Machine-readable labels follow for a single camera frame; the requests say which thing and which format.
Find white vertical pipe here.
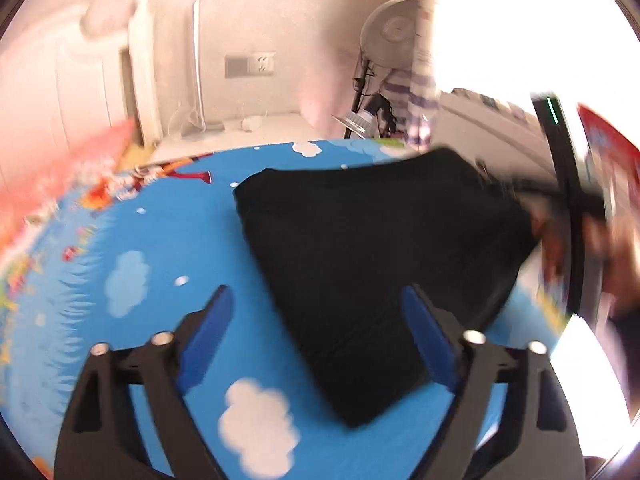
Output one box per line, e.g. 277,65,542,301
191,0,207,132

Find pink floral bedsheet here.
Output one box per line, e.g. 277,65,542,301
0,120,136,261

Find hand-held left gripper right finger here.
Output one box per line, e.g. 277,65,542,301
400,284,586,480

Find white wall socket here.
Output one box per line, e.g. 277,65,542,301
225,51,276,80

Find white standing fan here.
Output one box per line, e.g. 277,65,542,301
350,0,427,140

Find white panelled wardrobe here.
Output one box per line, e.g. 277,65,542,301
0,0,163,191

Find black pants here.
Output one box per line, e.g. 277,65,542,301
234,149,543,428

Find striped cloth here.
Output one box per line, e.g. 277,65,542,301
385,67,442,153

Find cartoon printed blanket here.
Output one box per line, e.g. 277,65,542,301
0,139,576,480

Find person's right hand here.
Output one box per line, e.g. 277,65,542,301
531,212,568,283

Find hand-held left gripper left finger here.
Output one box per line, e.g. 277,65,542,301
54,285,236,480

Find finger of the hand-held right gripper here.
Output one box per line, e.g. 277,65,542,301
475,160,606,221

